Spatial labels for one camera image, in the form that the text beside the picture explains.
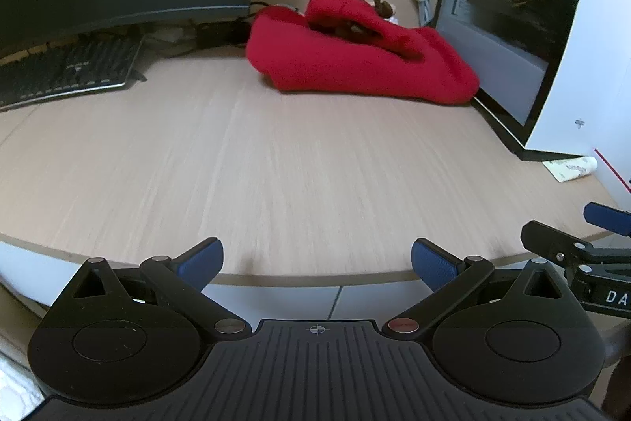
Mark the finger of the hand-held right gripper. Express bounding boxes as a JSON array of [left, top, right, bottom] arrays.
[[584, 202, 631, 237], [521, 220, 631, 271]]

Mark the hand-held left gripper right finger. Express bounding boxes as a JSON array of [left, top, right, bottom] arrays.
[[387, 238, 565, 335]]

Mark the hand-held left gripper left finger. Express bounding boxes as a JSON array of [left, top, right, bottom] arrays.
[[71, 238, 247, 335]]

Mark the red hooded fleece jacket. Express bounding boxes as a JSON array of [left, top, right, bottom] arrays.
[[245, 0, 481, 107]]

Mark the black adapter box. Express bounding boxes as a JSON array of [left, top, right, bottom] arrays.
[[194, 21, 247, 49]]

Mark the black keyboard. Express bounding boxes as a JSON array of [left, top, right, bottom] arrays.
[[0, 34, 147, 112]]

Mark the black cable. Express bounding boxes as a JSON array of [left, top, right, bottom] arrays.
[[246, 0, 301, 20]]

